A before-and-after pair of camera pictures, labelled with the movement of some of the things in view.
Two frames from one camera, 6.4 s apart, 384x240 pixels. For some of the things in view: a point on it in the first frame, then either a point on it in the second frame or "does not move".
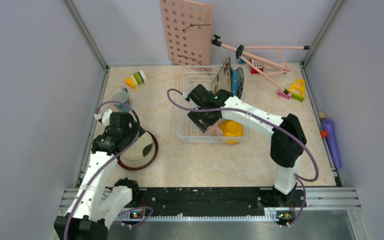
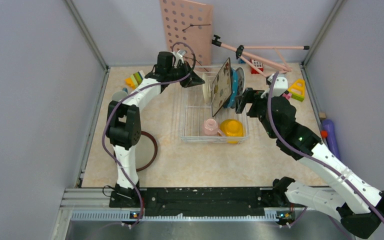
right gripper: (195, 116) -> (242, 100)
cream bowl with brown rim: (141, 154) -> (206, 88)
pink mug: (214, 130) does not move
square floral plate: (223, 80) does not move
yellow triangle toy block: (297, 90) does not move
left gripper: (133, 129) -> (193, 80)
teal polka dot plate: (235, 81) does not move
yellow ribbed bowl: (232, 130) does not move
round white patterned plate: (241, 83) does not move
